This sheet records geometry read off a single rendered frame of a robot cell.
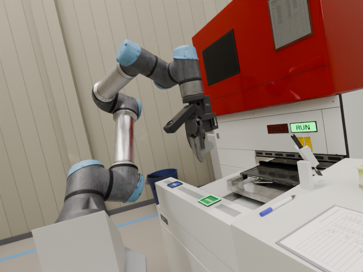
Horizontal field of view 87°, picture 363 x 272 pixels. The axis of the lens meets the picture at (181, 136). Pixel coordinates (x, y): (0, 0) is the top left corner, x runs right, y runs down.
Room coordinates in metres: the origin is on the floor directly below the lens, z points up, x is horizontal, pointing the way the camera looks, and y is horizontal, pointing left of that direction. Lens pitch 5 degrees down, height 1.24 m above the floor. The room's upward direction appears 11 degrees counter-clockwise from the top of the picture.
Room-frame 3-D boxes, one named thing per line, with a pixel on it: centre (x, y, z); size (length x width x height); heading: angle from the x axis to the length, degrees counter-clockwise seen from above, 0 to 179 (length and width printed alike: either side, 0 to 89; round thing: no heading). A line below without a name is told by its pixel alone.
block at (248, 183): (0.85, -0.26, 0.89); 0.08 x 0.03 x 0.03; 118
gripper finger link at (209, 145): (0.60, -0.07, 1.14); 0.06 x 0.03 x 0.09; 118
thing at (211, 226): (0.72, 0.01, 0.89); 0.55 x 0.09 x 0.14; 28
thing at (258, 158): (0.94, -0.52, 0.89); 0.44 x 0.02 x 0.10; 28
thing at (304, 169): (0.56, -0.36, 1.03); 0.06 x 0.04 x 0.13; 118
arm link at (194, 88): (0.62, -0.06, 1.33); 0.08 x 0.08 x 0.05
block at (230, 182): (0.93, -0.22, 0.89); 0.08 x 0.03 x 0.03; 118
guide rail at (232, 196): (0.91, -0.23, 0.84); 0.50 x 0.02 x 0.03; 118
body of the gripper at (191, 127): (0.62, -0.07, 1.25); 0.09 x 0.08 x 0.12; 118
